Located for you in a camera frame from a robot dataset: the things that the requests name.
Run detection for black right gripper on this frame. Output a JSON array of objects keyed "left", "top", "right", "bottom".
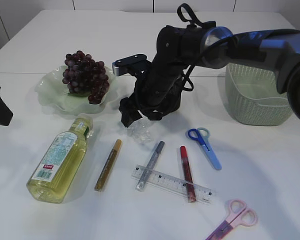
[{"left": 119, "top": 24, "right": 208, "bottom": 128}]

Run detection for clear plastic sheet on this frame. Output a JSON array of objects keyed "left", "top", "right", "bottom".
[{"left": 127, "top": 118, "right": 153, "bottom": 144}]

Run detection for purple grape bunch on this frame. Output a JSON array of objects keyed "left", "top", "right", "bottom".
[{"left": 62, "top": 50, "right": 110, "bottom": 105}]

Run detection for blue scissors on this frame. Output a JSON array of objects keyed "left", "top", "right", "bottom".
[{"left": 187, "top": 127, "right": 222, "bottom": 171}]

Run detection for yellow tea bottle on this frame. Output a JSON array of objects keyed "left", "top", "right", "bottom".
[{"left": 26, "top": 113, "right": 93, "bottom": 204}]

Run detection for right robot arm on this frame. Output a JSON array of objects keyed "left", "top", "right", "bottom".
[{"left": 112, "top": 25, "right": 300, "bottom": 127}]

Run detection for black mesh pen holder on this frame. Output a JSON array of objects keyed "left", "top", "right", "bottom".
[{"left": 160, "top": 76, "right": 183, "bottom": 115}]

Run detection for gold glitter pen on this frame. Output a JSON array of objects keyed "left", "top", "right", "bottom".
[{"left": 94, "top": 139, "right": 122, "bottom": 192}]

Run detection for green wavy glass plate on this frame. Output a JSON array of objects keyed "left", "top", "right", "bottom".
[{"left": 34, "top": 65, "right": 116, "bottom": 115}]

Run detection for silver glitter pen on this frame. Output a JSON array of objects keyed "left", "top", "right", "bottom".
[{"left": 135, "top": 141, "right": 165, "bottom": 192}]

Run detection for red glitter pen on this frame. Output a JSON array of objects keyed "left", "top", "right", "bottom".
[{"left": 180, "top": 145, "right": 197, "bottom": 203}]

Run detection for clear plastic ruler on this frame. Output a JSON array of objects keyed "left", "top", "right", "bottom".
[{"left": 146, "top": 170, "right": 217, "bottom": 204}]

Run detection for light green woven basket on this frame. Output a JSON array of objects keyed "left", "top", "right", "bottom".
[{"left": 225, "top": 63, "right": 293, "bottom": 126}]

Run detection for pink scissors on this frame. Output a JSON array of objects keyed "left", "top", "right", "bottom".
[{"left": 206, "top": 199, "right": 258, "bottom": 240}]

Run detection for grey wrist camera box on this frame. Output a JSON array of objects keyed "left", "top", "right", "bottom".
[{"left": 112, "top": 54, "right": 149, "bottom": 77}]

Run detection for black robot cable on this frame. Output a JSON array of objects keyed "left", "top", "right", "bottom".
[{"left": 176, "top": 2, "right": 217, "bottom": 29}]

